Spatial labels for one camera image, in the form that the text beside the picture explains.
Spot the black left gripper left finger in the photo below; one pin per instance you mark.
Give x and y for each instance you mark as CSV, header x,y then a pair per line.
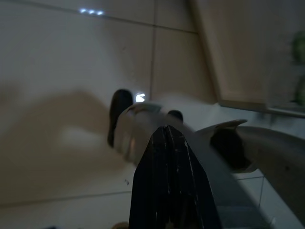
x,y
152,190

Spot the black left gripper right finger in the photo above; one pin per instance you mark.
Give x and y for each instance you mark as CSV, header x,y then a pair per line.
x,y
188,190

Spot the light wooden table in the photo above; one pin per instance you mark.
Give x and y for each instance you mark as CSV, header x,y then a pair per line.
x,y
243,47

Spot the green leafy object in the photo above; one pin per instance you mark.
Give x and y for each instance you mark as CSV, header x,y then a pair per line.
x,y
299,59

